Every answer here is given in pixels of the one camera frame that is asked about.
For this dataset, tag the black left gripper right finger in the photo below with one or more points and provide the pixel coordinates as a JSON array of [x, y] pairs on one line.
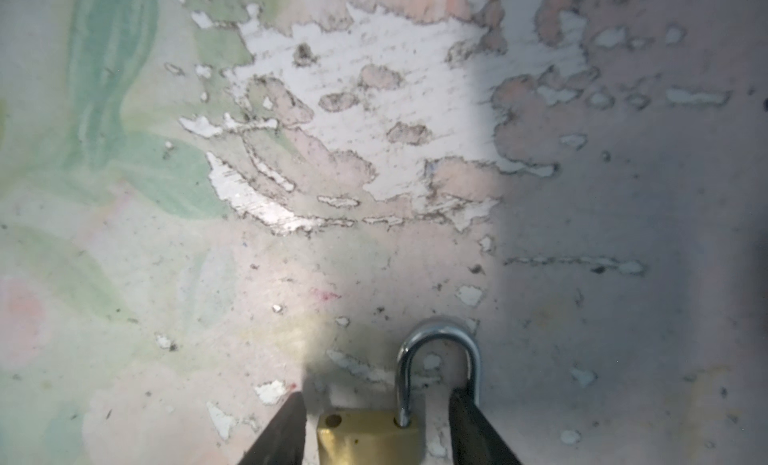
[[474, 441]]

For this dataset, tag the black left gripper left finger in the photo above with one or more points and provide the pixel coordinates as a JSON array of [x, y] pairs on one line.
[[282, 442]]

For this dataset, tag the brass padlock with key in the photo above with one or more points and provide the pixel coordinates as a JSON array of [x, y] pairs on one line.
[[368, 436]]

